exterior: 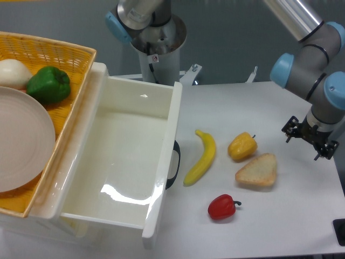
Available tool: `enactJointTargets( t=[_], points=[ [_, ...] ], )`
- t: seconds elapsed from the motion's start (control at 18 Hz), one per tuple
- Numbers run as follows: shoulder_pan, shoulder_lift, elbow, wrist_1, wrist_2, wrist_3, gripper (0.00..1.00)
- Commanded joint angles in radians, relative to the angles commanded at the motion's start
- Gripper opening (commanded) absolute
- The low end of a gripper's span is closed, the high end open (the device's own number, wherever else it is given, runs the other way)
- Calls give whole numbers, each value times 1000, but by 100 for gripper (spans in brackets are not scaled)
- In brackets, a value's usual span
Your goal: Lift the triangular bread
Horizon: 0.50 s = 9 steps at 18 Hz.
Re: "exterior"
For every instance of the green bell pepper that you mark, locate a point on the green bell pepper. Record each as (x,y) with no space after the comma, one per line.
(49,85)

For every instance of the pink plate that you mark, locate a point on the pink plate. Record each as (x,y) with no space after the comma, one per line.
(27,138)

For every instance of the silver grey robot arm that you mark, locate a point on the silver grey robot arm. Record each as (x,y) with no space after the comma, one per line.
(304,74)

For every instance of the black drawer handle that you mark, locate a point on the black drawer handle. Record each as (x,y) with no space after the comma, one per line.
(174,165)

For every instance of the white metal bracket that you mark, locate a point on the white metal bracket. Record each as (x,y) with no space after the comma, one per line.
(190,77)

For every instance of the yellow woven basket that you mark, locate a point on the yellow woven basket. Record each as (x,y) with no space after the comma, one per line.
(37,52)

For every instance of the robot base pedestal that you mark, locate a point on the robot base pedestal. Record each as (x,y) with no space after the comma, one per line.
(155,33)

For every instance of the red bell pepper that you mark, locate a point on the red bell pepper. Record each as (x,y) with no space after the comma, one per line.
(222,207)

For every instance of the white onion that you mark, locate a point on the white onion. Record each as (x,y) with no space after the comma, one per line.
(14,74)

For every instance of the yellow banana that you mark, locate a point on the yellow banana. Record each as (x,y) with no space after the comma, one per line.
(206,160)

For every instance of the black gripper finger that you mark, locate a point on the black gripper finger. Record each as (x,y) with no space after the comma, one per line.
(290,129)
(325,150)

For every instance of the triangle toast bread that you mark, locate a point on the triangle toast bread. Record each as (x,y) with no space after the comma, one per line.
(261,171)

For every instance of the yellow bell pepper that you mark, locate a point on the yellow bell pepper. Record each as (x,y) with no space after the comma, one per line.
(242,146)

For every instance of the white plastic drawer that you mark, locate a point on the white plastic drawer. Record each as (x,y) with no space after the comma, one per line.
(123,171)

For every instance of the white clamp bracket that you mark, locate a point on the white clamp bracket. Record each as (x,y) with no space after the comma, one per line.
(252,75)

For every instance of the black object at table edge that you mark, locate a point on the black object at table edge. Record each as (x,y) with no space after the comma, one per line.
(339,227)

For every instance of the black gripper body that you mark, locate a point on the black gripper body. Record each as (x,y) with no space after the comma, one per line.
(310,133)

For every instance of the white drawer cabinet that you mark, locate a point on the white drawer cabinet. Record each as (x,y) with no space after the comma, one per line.
(45,216)

